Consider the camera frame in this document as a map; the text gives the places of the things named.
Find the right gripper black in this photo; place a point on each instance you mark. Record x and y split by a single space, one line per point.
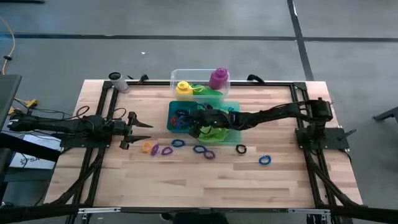
217 119

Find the black aluminium table frame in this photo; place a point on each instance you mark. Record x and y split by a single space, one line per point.
149 83

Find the clear plastic bin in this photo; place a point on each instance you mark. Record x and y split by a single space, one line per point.
192 74

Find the blue coil wristband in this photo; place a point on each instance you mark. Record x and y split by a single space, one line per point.
193 149
182 125
172 143
260 160

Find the black bar beside table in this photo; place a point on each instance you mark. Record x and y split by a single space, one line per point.
25 146

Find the dark grey desk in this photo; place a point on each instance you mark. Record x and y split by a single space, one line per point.
7 93

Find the black camera clamp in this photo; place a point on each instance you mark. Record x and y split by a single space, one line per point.
143 78

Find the teal microfiber towel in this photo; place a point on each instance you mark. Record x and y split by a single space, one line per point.
232 109

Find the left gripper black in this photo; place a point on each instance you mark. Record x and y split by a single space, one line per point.
119 128

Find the green sports bottle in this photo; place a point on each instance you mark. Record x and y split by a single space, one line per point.
211 92

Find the black stand leg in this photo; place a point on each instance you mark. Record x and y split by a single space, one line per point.
388 114

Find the dark teal plastic bin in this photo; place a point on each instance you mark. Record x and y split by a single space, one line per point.
174 105

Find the white printed box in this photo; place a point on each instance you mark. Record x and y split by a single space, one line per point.
34 160

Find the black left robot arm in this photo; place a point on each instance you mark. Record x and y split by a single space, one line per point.
62 126

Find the red coil wristband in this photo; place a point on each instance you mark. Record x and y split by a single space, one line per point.
171 120

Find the orange coil wristband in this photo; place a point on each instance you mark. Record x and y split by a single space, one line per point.
143 147

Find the light green translucent bin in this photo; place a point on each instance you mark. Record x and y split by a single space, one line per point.
237 138

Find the purple coil wristband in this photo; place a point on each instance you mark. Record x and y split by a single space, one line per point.
162 151
152 151
204 155

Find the silver metal bracket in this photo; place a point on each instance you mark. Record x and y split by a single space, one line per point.
99 210
308 211

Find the yellow sports bottle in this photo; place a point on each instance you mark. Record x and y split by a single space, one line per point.
183 91

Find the magenta sports bottle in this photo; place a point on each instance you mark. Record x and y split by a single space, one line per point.
218 79

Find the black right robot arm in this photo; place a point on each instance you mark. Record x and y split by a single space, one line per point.
273 113

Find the green microfiber towel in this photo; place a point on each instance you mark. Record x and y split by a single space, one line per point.
214 135

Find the grey cylindrical canister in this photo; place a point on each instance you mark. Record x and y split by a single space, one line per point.
119 84

